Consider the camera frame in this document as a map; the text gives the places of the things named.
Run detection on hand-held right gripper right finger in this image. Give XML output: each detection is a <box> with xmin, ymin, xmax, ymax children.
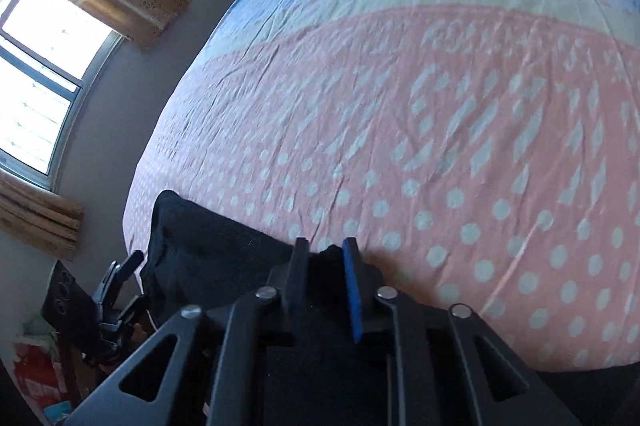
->
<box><xmin>341</xmin><ymin>237</ymin><xmax>584</xmax><ymax>426</ymax></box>

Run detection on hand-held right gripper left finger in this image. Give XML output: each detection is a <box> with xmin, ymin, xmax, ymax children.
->
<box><xmin>62</xmin><ymin>237</ymin><xmax>312</xmax><ymax>426</ymax></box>

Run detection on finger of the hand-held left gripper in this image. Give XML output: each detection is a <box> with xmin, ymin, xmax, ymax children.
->
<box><xmin>95</xmin><ymin>250</ymin><xmax>146</xmax><ymax>303</ymax></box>
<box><xmin>100</xmin><ymin>296</ymin><xmax>151</xmax><ymax>338</ymax></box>

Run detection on black pants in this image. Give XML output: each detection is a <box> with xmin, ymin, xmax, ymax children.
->
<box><xmin>139</xmin><ymin>190</ymin><xmax>396</xmax><ymax>426</ymax></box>

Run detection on green cloth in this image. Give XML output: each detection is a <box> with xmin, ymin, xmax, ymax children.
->
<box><xmin>17</xmin><ymin>313</ymin><xmax>58</xmax><ymax>349</ymax></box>

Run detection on red bag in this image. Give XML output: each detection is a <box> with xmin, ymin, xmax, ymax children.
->
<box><xmin>12</xmin><ymin>341</ymin><xmax>66</xmax><ymax>412</ymax></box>

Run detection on window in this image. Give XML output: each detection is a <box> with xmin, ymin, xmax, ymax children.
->
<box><xmin>0</xmin><ymin>0</ymin><xmax>123</xmax><ymax>192</ymax></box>

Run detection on polka dot bed sheet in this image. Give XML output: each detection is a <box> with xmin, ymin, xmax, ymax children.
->
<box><xmin>122</xmin><ymin>0</ymin><xmax>640</xmax><ymax>372</ymax></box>

